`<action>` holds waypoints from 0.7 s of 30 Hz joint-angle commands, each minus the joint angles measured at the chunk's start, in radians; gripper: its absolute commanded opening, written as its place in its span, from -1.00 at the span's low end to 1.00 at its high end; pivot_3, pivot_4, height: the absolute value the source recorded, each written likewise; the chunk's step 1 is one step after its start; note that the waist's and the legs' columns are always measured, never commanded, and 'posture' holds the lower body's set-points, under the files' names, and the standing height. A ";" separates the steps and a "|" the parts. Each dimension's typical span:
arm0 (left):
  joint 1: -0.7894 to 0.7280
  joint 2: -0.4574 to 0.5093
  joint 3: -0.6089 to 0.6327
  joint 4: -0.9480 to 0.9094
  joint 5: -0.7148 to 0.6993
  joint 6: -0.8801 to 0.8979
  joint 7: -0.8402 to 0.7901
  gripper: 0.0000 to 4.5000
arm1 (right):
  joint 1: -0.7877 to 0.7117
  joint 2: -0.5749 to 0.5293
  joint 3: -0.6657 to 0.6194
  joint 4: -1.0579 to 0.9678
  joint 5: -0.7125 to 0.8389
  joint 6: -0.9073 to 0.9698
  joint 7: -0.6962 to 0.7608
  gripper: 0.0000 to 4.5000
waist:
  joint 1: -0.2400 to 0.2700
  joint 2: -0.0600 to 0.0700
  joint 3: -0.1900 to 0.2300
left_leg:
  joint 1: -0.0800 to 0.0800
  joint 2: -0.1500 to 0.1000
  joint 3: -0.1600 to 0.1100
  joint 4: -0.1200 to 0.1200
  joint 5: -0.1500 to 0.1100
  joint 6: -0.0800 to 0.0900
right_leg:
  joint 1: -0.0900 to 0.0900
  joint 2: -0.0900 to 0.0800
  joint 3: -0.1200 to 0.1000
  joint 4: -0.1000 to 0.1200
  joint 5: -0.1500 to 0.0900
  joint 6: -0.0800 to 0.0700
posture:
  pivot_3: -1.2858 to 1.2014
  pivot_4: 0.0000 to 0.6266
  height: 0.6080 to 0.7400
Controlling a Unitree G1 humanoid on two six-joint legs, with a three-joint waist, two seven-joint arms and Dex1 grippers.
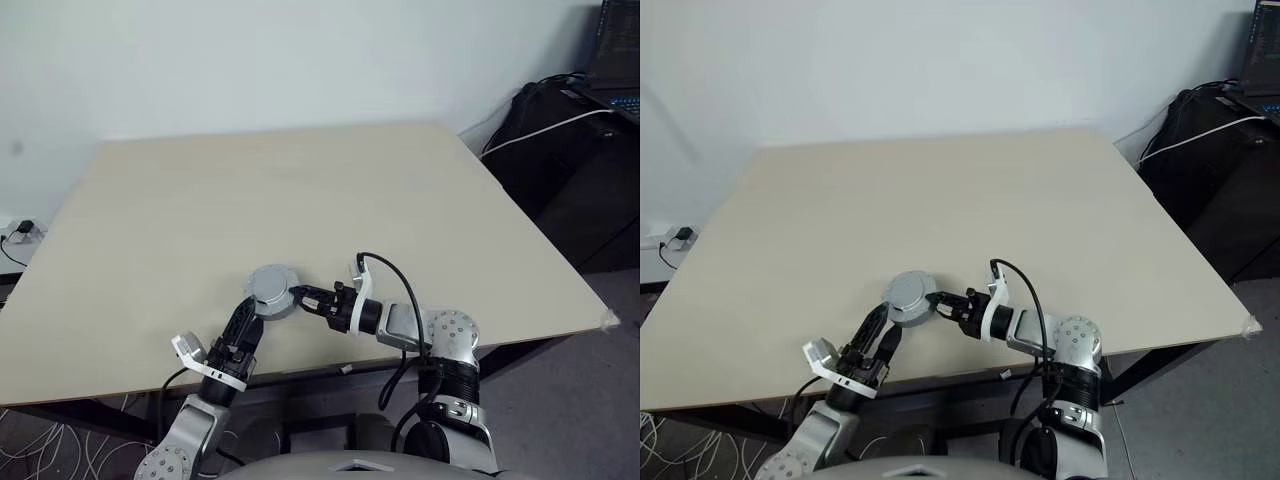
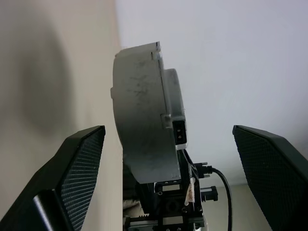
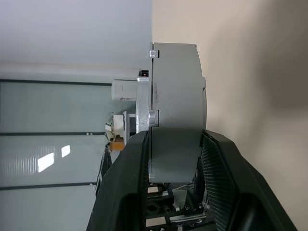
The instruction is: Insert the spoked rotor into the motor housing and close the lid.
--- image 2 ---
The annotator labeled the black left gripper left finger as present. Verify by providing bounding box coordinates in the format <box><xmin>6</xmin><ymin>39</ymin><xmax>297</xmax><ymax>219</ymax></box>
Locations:
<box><xmin>0</xmin><ymin>125</ymin><xmax>106</xmax><ymax>231</ymax></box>

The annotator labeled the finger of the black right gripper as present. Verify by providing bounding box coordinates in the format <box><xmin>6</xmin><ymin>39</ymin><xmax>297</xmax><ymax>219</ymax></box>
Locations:
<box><xmin>179</xmin><ymin>148</ymin><xmax>202</xmax><ymax>212</ymax></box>
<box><xmin>123</xmin><ymin>166</ymin><xmax>155</xmax><ymax>214</ymax></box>

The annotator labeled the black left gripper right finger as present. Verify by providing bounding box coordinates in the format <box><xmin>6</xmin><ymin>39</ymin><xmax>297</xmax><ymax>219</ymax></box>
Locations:
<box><xmin>231</xmin><ymin>124</ymin><xmax>308</xmax><ymax>231</ymax></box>

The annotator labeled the silver motor stator housing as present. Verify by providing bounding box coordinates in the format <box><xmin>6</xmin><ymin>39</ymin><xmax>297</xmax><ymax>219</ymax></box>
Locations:
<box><xmin>110</xmin><ymin>42</ymin><xmax>180</xmax><ymax>185</ymax></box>

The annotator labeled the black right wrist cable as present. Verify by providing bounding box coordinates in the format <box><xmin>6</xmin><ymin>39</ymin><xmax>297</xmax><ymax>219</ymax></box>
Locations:
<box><xmin>194</xmin><ymin>162</ymin><xmax>233</xmax><ymax>231</ymax></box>

